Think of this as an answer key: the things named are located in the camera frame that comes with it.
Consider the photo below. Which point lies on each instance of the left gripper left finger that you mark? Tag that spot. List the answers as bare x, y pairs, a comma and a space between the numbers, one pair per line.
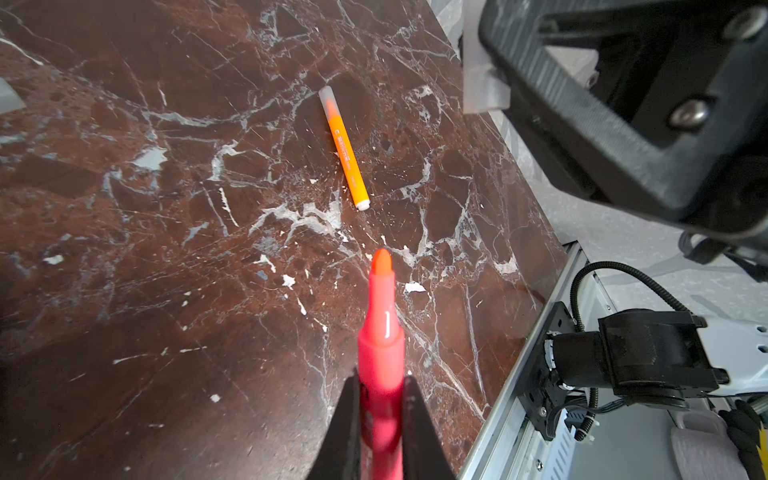
339, 457

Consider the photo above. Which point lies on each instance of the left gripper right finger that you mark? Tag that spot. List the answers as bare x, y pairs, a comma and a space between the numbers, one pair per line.
423, 456

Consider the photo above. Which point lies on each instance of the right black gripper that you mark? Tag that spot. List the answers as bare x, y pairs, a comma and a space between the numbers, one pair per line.
655, 108

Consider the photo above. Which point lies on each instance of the red pink marker pen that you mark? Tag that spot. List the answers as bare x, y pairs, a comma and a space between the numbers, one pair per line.
381, 367

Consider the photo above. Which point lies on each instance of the orange marker pen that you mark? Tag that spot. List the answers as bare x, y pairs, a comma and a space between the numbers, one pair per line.
344, 149

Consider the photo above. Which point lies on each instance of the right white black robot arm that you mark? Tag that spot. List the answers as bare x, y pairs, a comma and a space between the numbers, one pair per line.
664, 359

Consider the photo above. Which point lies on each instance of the clear pen cap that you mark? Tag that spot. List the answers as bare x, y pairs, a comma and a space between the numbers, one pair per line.
10, 101

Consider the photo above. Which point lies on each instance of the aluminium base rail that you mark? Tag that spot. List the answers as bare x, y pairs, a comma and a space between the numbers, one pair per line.
510, 445

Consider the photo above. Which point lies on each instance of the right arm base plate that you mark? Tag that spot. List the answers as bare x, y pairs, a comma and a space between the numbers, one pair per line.
538, 387

